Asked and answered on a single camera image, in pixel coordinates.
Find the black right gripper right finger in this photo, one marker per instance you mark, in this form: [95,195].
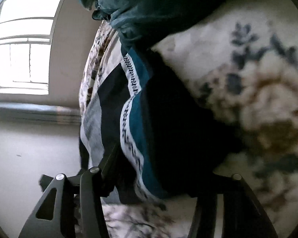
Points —
[227,207]

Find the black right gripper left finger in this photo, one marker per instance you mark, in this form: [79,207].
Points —
[53,215]

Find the striped navy grey sweater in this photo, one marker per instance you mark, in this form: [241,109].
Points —
[163,139]

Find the left grey-green curtain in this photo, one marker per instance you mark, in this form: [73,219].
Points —
[35,113]

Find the floral bed blanket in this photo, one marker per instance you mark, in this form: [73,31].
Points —
[243,60]

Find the window with grille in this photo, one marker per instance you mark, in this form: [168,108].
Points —
[26,35]

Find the dark teal plush blanket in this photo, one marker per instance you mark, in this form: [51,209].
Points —
[143,23]

